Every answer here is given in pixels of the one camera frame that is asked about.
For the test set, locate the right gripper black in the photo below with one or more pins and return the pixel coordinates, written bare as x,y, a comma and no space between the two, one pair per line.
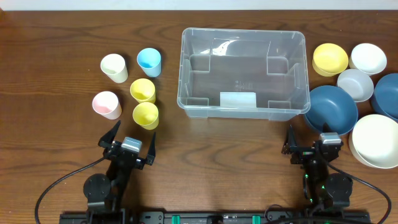
308,152

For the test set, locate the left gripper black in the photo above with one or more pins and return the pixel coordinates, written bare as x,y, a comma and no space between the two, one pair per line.
123,154

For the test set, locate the large dark blue bowl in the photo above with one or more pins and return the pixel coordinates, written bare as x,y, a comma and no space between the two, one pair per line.
333,106

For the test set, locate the small grey bowl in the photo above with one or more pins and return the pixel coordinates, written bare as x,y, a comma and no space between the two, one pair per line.
357,84

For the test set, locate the small yellow bowl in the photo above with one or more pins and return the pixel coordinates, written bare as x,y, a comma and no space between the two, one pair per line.
329,60

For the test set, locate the small white bowl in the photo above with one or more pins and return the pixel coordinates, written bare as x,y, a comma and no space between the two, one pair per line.
368,58

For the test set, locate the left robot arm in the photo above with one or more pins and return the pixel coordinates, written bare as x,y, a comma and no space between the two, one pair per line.
105,191

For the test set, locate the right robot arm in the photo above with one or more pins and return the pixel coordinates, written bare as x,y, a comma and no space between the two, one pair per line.
325,190

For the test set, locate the clear plastic storage container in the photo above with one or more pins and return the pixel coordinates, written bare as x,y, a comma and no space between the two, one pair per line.
235,73

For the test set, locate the yellow plastic cup lower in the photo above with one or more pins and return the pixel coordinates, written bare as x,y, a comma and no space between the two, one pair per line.
146,115

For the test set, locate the yellow plastic cup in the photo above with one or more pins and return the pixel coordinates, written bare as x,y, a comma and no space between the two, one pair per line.
146,115
143,90

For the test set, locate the pink plastic cup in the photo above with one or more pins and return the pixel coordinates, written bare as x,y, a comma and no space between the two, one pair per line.
107,104

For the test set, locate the yellow plastic cup upper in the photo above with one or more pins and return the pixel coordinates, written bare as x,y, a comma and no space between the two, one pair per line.
143,90

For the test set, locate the cream plastic cup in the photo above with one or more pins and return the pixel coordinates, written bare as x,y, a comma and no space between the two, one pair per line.
114,66

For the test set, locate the light blue plastic cup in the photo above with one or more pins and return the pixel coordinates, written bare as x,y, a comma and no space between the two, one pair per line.
150,61

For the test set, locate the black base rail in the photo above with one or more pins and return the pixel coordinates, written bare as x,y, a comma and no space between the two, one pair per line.
274,214

